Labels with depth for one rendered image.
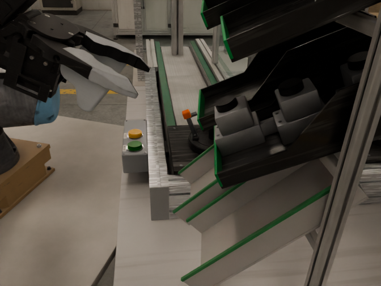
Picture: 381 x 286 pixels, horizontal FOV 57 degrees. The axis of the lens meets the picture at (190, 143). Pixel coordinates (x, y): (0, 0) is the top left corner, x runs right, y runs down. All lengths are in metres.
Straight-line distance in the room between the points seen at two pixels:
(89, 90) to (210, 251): 0.34
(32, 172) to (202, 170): 0.49
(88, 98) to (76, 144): 0.81
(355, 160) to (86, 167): 0.84
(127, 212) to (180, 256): 0.19
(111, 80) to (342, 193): 0.28
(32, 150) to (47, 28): 0.64
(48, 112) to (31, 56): 0.44
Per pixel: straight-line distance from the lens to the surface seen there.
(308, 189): 0.54
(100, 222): 0.89
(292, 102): 0.44
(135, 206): 0.92
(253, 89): 0.63
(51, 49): 0.41
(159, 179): 0.85
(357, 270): 0.86
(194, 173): 0.76
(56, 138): 1.28
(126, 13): 6.14
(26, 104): 0.87
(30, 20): 0.45
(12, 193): 0.99
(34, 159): 1.02
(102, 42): 0.47
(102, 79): 0.40
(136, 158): 0.94
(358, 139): 0.39
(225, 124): 0.46
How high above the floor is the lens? 1.45
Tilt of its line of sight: 30 degrees down
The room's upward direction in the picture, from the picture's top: 1 degrees clockwise
